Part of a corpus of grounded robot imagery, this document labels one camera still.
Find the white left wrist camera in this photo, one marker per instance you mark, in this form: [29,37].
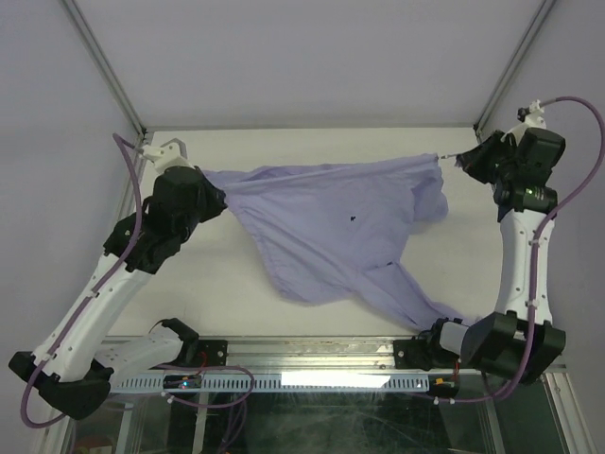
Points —
[170,154]

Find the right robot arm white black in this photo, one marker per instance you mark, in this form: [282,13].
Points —
[518,341]

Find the aluminium front frame rail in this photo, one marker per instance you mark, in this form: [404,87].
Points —
[268,354]

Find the right aluminium side rail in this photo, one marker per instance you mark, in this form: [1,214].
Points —
[488,153]

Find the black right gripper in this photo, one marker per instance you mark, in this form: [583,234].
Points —
[472,161]

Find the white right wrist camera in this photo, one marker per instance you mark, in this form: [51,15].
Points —
[530,117]

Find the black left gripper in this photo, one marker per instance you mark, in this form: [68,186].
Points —
[216,199]

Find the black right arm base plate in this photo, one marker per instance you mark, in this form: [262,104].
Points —
[422,353]

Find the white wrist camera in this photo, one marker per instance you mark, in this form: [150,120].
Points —
[530,117]
[170,154]

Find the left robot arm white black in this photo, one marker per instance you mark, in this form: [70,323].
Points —
[70,370]

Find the left aluminium corner post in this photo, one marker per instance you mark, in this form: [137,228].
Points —
[102,64]

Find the grey slotted cable duct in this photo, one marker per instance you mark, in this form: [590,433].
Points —
[287,382]

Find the left aluminium side rail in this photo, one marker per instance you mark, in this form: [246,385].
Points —
[130,154]

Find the right aluminium corner post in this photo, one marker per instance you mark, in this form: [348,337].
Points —
[514,64]

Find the aluminium side rail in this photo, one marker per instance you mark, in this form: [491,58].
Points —
[488,153]
[130,154]

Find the aluminium corner post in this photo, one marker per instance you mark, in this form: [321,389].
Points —
[514,64]
[102,64]

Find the black orange power connector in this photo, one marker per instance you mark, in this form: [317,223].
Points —
[443,386]

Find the lilac zip-up jacket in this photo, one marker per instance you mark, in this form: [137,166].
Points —
[331,231]

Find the small black circuit board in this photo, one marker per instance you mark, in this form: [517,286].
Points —
[182,382]

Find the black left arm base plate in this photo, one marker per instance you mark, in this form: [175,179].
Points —
[203,354]

